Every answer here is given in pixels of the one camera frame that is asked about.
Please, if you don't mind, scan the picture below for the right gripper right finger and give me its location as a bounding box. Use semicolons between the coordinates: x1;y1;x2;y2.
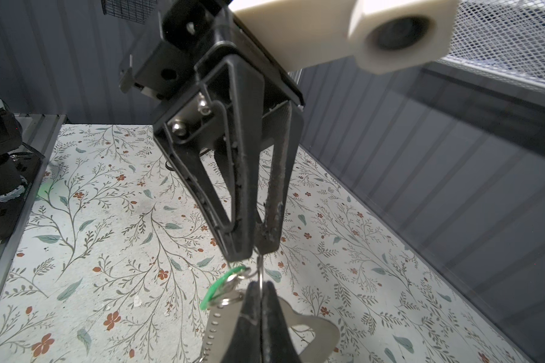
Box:
261;281;301;363

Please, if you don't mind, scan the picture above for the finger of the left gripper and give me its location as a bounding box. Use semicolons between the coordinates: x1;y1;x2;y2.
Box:
255;101;304;255

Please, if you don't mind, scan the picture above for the green tag key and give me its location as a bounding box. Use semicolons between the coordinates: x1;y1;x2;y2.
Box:
199;266;251;310

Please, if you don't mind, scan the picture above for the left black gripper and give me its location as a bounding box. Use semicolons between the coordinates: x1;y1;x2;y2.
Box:
119;1;304;262

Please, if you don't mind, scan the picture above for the white mesh wall basket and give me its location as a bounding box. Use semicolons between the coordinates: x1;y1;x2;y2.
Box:
440;1;545;93

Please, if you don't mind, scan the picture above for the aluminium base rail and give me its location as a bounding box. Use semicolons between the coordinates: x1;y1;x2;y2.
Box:
0;114;68;295

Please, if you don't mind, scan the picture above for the black wire wall basket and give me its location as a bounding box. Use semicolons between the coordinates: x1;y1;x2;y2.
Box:
101;0;158;24

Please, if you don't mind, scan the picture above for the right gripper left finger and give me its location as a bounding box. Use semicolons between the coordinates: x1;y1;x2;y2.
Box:
222;282;261;363

